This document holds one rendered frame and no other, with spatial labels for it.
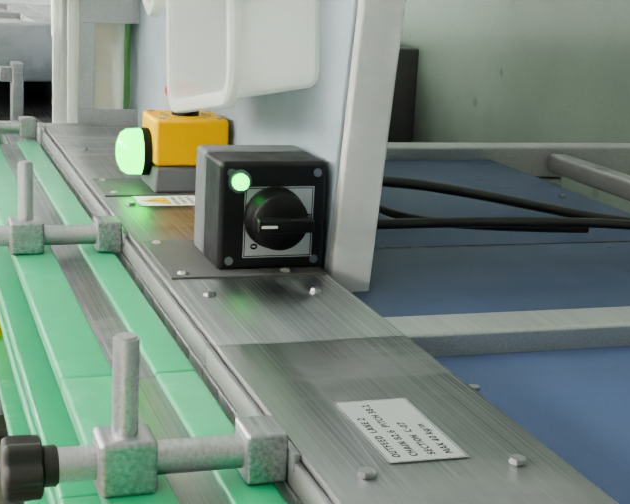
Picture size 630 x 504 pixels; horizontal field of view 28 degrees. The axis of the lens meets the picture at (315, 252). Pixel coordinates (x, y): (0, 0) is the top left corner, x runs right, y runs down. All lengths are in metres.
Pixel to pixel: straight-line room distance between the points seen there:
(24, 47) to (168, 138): 1.31
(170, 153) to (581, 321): 0.47
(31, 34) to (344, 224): 1.60
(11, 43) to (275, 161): 1.59
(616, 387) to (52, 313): 0.37
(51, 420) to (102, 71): 0.84
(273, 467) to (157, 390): 0.15
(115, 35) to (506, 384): 1.00
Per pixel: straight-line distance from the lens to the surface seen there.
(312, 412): 0.64
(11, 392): 1.21
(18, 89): 2.24
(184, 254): 0.94
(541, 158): 1.66
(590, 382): 0.79
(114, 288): 0.92
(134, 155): 1.18
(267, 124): 1.08
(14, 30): 2.45
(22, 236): 1.01
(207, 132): 1.18
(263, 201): 0.88
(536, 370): 0.80
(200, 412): 0.68
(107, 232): 1.02
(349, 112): 0.89
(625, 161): 1.72
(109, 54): 1.65
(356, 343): 0.75
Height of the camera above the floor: 1.05
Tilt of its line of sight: 18 degrees down
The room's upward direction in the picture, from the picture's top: 92 degrees counter-clockwise
